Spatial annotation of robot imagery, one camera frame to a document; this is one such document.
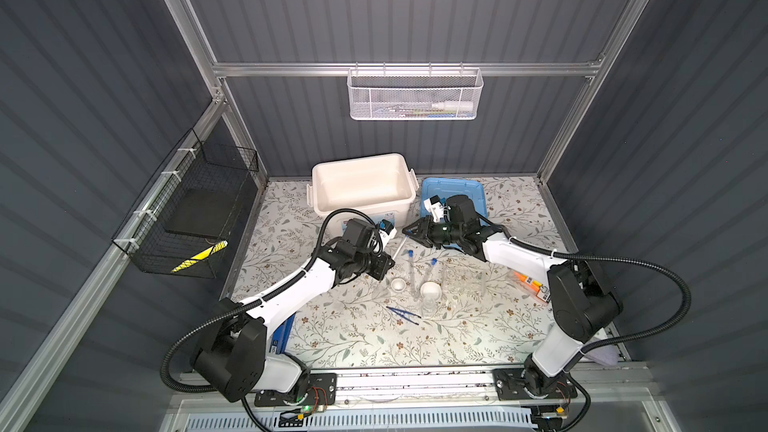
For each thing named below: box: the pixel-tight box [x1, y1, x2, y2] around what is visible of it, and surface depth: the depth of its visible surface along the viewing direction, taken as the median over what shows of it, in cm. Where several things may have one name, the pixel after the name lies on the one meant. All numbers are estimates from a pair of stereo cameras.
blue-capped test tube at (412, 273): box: [408, 249, 416, 300], surface depth 95 cm
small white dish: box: [390, 278, 406, 293], surface depth 91 cm
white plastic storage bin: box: [306, 153, 420, 226], surface depth 108 cm
